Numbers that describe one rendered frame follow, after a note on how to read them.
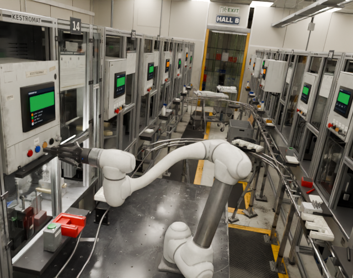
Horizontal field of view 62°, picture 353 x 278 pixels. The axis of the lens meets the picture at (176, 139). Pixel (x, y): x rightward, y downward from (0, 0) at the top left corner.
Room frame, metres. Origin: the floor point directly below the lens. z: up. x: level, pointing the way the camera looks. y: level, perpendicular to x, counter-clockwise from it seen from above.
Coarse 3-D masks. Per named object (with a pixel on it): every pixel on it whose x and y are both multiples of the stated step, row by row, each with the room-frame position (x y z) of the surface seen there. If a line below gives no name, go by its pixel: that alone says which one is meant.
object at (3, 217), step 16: (0, 16) 1.15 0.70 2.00; (80, 32) 1.78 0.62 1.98; (0, 160) 1.09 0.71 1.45; (0, 176) 1.08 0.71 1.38; (64, 176) 2.00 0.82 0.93; (80, 176) 2.00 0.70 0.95; (0, 192) 1.08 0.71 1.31; (96, 192) 2.09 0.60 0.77; (0, 208) 1.06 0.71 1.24; (0, 224) 1.06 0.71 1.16; (16, 272) 1.34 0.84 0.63
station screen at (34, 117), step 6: (36, 90) 1.30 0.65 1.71; (42, 90) 1.35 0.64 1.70; (48, 90) 1.39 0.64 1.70; (54, 90) 1.44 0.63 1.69; (30, 96) 1.26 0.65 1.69; (54, 96) 1.44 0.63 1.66; (54, 102) 1.44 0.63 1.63; (30, 108) 1.25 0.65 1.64; (42, 108) 1.34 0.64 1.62; (48, 108) 1.38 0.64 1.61; (54, 108) 1.44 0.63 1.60; (30, 114) 1.25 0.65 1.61; (36, 114) 1.29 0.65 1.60; (42, 114) 1.34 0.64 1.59; (48, 114) 1.38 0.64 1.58; (54, 114) 1.44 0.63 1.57; (30, 120) 1.25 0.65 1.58; (36, 120) 1.29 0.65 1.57; (42, 120) 1.34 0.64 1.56; (30, 126) 1.24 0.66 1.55
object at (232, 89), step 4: (216, 88) 8.82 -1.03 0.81; (220, 88) 8.30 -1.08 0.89; (224, 88) 8.52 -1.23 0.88; (228, 88) 8.05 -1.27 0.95; (232, 88) 8.06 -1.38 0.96; (216, 92) 8.82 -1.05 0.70; (220, 92) 8.05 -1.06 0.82; (228, 92) 8.05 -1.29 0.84; (232, 92) 8.06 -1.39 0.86; (236, 92) 8.06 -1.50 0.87; (236, 96) 8.06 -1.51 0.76; (216, 108) 8.60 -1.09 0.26; (224, 108) 8.74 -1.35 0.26; (228, 108) 8.80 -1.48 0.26; (216, 112) 8.08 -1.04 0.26; (220, 112) 8.11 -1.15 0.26; (224, 112) 8.17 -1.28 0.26; (228, 112) 8.23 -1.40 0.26; (232, 112) 8.28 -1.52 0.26
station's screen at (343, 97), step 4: (340, 92) 2.25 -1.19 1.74; (344, 92) 2.18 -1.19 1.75; (348, 92) 2.12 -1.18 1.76; (340, 96) 2.23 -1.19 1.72; (344, 96) 2.16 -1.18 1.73; (348, 96) 2.10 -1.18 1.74; (340, 100) 2.21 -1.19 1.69; (344, 100) 2.14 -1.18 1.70; (348, 100) 2.08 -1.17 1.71; (336, 104) 2.26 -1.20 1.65; (340, 104) 2.19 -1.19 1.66; (344, 104) 2.12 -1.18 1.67; (336, 108) 2.24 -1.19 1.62; (340, 108) 2.17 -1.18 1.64; (344, 108) 2.11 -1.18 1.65; (340, 112) 2.15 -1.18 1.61; (344, 112) 2.09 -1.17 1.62
